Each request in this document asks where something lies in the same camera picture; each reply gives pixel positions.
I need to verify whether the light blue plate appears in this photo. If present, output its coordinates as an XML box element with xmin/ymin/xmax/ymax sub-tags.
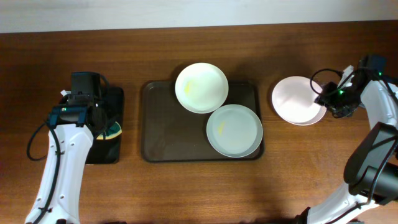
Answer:
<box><xmin>206</xmin><ymin>104</ymin><xmax>264</xmax><ymax>158</ymax></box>

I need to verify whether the green and yellow sponge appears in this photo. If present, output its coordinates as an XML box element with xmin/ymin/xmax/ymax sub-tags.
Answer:
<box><xmin>96</xmin><ymin>121</ymin><xmax>122</xmax><ymax>141</ymax></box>

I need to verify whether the black plastic tray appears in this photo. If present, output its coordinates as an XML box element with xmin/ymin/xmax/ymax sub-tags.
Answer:
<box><xmin>60</xmin><ymin>86</ymin><xmax>125</xmax><ymax>165</ymax></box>

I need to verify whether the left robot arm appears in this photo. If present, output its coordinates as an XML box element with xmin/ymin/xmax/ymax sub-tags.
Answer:
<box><xmin>25</xmin><ymin>72</ymin><xmax>110</xmax><ymax>223</ymax></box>

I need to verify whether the pink plate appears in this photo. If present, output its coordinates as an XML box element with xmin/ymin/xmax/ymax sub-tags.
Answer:
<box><xmin>271</xmin><ymin>76</ymin><xmax>326</xmax><ymax>126</ymax></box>

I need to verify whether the brown serving tray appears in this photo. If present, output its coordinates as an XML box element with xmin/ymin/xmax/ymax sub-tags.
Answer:
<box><xmin>141</xmin><ymin>79</ymin><xmax>266</xmax><ymax>163</ymax></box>

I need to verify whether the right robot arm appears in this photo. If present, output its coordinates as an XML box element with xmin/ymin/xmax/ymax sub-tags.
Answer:
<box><xmin>292</xmin><ymin>54</ymin><xmax>397</xmax><ymax>224</ymax></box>

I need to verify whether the cream white plate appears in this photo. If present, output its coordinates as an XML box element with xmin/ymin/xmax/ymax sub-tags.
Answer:
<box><xmin>175</xmin><ymin>63</ymin><xmax>229</xmax><ymax>114</ymax></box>

